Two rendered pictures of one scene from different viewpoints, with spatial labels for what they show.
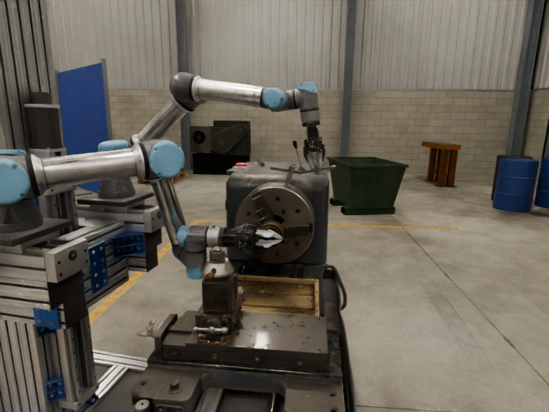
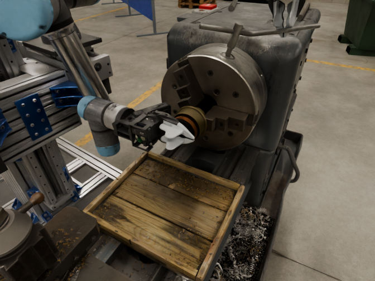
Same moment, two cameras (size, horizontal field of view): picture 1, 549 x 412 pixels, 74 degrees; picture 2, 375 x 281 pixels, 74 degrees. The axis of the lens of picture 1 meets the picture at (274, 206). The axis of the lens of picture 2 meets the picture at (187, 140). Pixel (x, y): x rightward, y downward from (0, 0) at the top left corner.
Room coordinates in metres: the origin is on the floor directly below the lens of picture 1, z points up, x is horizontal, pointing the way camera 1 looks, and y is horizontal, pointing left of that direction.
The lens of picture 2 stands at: (0.75, -0.20, 1.46)
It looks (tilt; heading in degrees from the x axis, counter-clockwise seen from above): 38 degrees down; 22
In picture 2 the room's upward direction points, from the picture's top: straight up
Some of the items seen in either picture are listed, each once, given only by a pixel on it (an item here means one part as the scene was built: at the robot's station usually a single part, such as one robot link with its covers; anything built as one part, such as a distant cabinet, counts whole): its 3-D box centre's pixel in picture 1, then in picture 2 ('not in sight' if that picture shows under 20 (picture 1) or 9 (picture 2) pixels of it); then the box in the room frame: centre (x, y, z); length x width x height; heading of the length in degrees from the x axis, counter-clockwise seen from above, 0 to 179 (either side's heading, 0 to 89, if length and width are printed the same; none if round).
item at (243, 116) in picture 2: (296, 229); (229, 119); (1.34, -0.09, 1.08); 0.12 x 0.11 x 0.05; 84
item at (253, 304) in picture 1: (265, 299); (167, 203); (1.15, 0.02, 0.89); 0.36 x 0.30 x 0.04; 84
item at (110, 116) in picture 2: (216, 235); (119, 116); (1.23, 0.20, 1.08); 0.08 x 0.05 x 0.08; 173
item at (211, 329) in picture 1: (221, 311); (47, 260); (0.86, 0.14, 0.99); 0.20 x 0.10 x 0.05; 174
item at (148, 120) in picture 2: (238, 238); (140, 126); (1.21, 0.13, 1.08); 0.12 x 0.09 x 0.08; 83
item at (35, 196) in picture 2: not in sight; (30, 203); (0.89, 0.13, 1.14); 0.04 x 0.02 x 0.02; 174
